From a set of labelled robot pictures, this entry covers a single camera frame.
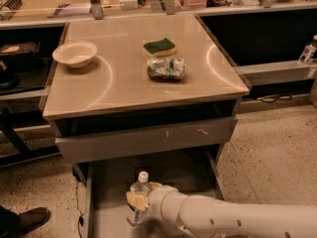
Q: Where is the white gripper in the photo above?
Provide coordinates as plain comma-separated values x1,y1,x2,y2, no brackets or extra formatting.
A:
126,181,180,224

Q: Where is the clear plastic tea bottle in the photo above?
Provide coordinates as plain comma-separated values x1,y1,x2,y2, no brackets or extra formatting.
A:
127,172,152,226

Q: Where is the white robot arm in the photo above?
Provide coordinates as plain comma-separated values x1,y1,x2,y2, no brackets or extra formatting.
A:
126,182,317,238

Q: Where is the open grey middle drawer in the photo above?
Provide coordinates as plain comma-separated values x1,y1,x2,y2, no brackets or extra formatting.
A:
83,151,224,238

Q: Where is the grey top drawer front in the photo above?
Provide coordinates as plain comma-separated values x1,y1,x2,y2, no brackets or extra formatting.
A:
55,116,238,164

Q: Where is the grey drawer cabinet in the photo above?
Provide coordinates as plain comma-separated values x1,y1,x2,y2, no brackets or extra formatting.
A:
43,14,249,180

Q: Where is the small bottle on shelf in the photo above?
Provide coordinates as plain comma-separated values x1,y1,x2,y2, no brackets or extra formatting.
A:
298,35,317,63

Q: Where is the black metal stand leg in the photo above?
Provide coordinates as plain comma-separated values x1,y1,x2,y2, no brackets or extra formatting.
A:
0,108,59,168

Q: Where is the crumpled green white snack bag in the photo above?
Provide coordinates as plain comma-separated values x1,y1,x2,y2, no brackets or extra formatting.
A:
147,58,186,80

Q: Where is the green yellow sponge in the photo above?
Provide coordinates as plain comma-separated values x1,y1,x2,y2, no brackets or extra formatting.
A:
143,38,176,58

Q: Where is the white paper bowl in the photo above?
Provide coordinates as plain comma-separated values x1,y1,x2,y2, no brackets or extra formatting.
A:
53,41,97,68

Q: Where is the white purple paper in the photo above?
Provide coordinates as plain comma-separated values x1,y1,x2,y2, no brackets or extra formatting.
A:
53,3,91,17

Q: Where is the black spiral object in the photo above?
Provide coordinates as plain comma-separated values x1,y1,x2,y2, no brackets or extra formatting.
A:
0,0,23,21

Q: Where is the black floor cable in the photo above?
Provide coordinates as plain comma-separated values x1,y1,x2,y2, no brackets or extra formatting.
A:
74,178,85,238

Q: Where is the black cable under shelf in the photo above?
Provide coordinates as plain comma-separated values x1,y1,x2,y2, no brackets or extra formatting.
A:
257,94,293,104

